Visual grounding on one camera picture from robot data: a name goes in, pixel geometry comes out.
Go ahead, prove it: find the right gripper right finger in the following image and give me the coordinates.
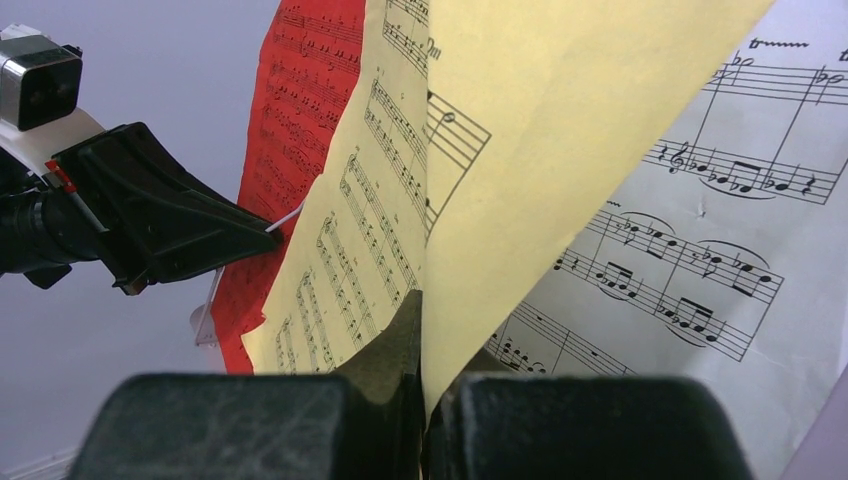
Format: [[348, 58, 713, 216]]
[[422, 351, 752, 479]]

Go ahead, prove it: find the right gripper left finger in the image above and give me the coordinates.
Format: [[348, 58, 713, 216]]
[[70, 290, 424, 479]]

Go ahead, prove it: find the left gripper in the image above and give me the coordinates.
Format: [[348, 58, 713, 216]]
[[1, 122, 284, 295]]

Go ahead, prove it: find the white sheet music page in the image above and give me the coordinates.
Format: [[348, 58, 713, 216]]
[[487, 1, 847, 479]]

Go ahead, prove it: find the yellow sheet music page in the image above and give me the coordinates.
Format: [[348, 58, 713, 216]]
[[243, 1, 769, 408]]

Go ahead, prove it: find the pink music stand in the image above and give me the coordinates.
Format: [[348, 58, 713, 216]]
[[189, 203, 304, 349]]

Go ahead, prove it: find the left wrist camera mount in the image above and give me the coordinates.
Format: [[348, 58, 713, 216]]
[[1, 23, 104, 194]]

